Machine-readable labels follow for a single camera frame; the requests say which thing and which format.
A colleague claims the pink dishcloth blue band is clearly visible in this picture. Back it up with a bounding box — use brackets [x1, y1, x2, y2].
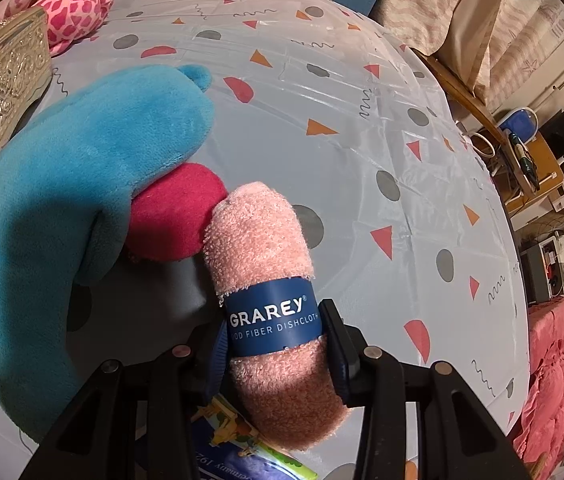
[203, 182, 348, 451]

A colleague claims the white shelf unit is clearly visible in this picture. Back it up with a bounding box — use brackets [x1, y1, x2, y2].
[520, 233, 564, 304]

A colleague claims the pink bed blanket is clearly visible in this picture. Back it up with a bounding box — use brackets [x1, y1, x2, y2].
[512, 296, 564, 479]

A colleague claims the blue plush toy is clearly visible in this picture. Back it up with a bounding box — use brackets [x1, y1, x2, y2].
[0, 64, 213, 441]

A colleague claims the patterned grey tablecloth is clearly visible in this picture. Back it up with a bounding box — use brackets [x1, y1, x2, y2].
[41, 0, 529, 431]

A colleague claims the wooden desk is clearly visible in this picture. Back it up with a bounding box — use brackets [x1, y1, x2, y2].
[505, 132, 564, 217]

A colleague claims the blue folding chair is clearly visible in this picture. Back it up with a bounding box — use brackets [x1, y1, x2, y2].
[496, 106, 539, 145]

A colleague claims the wooden side table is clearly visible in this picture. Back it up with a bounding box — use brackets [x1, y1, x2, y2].
[411, 46, 508, 162]

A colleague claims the beige patterned curtain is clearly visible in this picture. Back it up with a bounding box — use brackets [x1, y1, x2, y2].
[376, 0, 564, 110]

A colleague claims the pink spotted plush toy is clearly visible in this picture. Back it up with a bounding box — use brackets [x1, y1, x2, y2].
[0, 0, 114, 56]

